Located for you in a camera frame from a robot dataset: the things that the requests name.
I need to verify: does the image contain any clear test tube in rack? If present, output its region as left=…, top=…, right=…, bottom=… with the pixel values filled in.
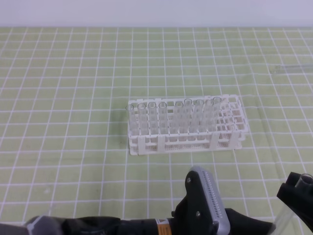
left=179, top=98, right=193, bottom=133
left=158, top=101, right=168, bottom=135
left=148, top=102, right=158, bottom=135
left=126, top=104, right=137, bottom=136
left=137, top=103, right=149, bottom=135
left=199, top=101, right=208, bottom=133
left=170, top=101, right=183, bottom=134
left=206, top=96, right=222, bottom=132
left=189, top=99, right=204, bottom=133

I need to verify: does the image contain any white plastic test tube rack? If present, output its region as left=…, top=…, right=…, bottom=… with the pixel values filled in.
left=128, top=94, right=249, bottom=155

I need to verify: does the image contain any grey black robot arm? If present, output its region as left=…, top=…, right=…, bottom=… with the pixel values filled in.
left=0, top=166, right=313, bottom=235

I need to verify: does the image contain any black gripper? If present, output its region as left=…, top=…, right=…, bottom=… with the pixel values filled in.
left=170, top=172, right=313, bottom=235

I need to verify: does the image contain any clear test tube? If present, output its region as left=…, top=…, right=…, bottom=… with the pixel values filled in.
left=189, top=99, right=204, bottom=133
left=271, top=64, right=313, bottom=74
left=170, top=101, right=183, bottom=134
left=199, top=101, right=208, bottom=133
left=126, top=104, right=137, bottom=136
left=158, top=101, right=168, bottom=135
left=272, top=173, right=313, bottom=227
left=137, top=103, right=149, bottom=135
left=148, top=102, right=158, bottom=135
left=206, top=96, right=222, bottom=132
left=179, top=98, right=193, bottom=133

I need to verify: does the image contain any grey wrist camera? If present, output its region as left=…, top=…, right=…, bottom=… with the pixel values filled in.
left=172, top=165, right=231, bottom=235

